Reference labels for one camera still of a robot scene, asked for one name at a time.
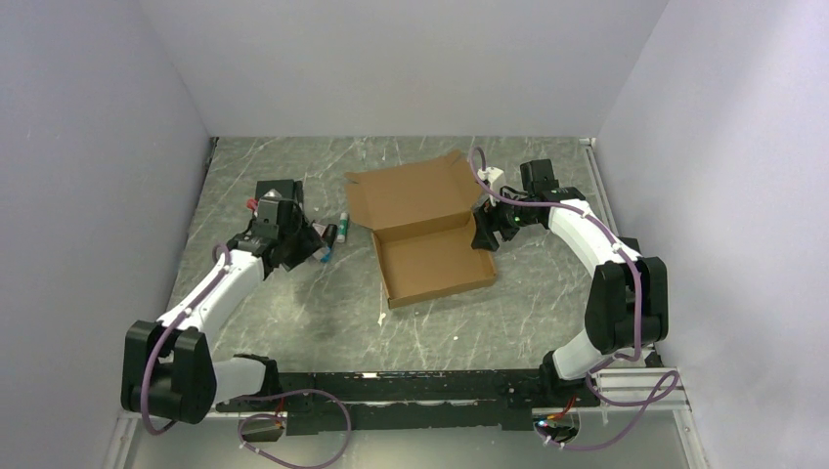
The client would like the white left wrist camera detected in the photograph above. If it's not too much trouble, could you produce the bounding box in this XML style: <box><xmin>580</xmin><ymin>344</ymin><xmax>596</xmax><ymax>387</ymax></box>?
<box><xmin>247</xmin><ymin>196</ymin><xmax>280</xmax><ymax>226</ymax></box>

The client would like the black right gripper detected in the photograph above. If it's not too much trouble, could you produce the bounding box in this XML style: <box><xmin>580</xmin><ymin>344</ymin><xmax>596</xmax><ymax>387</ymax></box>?
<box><xmin>471</xmin><ymin>186</ymin><xmax>539</xmax><ymax>252</ymax></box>

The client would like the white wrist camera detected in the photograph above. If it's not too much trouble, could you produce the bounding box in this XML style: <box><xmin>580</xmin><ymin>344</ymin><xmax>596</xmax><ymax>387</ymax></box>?
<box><xmin>247</xmin><ymin>196</ymin><xmax>280</xmax><ymax>226</ymax></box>
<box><xmin>476</xmin><ymin>166</ymin><xmax>505</xmax><ymax>195</ymax></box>

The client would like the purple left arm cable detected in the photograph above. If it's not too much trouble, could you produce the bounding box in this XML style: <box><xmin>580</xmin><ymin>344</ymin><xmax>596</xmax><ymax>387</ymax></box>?
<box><xmin>139</xmin><ymin>242</ymin><xmax>354</xmax><ymax>469</ymax></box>

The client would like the flat black box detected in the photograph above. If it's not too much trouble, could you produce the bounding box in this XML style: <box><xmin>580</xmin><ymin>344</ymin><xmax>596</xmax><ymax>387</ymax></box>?
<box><xmin>254</xmin><ymin>179</ymin><xmax>304</xmax><ymax>204</ymax></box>

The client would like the white green capped tube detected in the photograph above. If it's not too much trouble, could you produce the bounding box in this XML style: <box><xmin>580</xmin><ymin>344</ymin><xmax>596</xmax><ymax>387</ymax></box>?
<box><xmin>335</xmin><ymin>212</ymin><xmax>349</xmax><ymax>243</ymax></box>

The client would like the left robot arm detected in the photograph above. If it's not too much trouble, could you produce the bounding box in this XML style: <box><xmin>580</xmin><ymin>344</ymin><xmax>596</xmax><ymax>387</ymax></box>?
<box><xmin>120</xmin><ymin>190</ymin><xmax>325</xmax><ymax>436</ymax></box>

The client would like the brown cardboard box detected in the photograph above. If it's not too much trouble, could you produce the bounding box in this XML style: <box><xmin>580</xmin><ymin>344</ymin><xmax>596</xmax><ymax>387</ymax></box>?
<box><xmin>344</xmin><ymin>149</ymin><xmax>498</xmax><ymax>309</ymax></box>

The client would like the blue capped glue stick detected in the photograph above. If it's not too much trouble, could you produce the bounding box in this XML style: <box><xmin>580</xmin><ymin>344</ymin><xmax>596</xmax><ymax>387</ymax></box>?
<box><xmin>313</xmin><ymin>223</ymin><xmax>338</xmax><ymax>263</ymax></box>

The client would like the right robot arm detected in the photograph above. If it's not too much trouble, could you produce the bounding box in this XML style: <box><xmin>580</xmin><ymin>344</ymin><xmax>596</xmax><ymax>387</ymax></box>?
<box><xmin>471</xmin><ymin>159</ymin><xmax>669</xmax><ymax>405</ymax></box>

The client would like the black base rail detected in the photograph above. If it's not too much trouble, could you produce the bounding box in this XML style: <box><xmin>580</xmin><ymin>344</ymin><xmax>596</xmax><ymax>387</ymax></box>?
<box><xmin>217</xmin><ymin>368</ymin><xmax>599</xmax><ymax>436</ymax></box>

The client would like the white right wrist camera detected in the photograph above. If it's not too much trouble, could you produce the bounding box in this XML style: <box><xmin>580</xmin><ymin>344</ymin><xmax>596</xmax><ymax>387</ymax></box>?
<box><xmin>476</xmin><ymin>166</ymin><xmax>505</xmax><ymax>195</ymax></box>

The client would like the aluminium frame rail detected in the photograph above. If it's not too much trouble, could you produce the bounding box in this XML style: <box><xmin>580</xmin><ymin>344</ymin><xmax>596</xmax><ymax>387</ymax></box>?
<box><xmin>592</xmin><ymin>367</ymin><xmax>690</xmax><ymax>411</ymax></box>

